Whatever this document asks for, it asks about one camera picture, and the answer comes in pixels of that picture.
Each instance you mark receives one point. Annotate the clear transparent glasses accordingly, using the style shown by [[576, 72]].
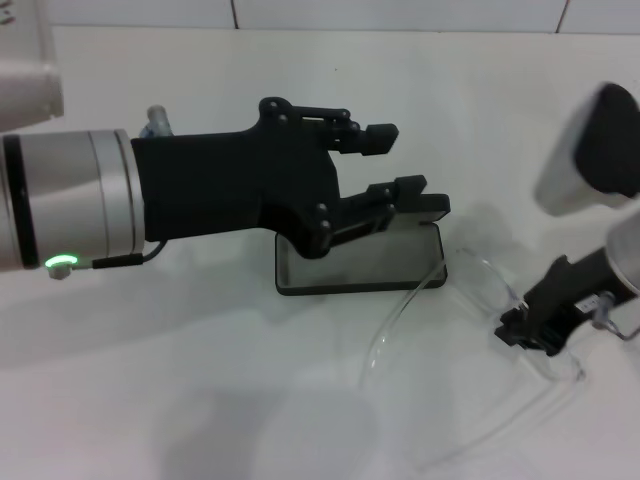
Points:
[[490, 285]]

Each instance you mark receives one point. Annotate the left silver connector plug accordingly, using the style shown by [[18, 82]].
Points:
[[157, 120]]

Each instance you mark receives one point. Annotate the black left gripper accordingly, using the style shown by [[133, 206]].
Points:
[[225, 185]]

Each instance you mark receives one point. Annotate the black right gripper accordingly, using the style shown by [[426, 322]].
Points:
[[560, 300]]

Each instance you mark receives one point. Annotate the right silver connector plug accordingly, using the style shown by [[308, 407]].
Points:
[[602, 307]]

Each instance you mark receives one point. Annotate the black glasses case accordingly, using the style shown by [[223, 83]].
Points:
[[350, 290]]

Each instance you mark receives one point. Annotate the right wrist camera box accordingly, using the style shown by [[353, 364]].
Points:
[[595, 150]]

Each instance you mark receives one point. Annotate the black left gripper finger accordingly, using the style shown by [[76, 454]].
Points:
[[380, 140]]

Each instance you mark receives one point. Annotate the silver connector plug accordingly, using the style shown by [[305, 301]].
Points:
[[157, 120], [602, 307]]

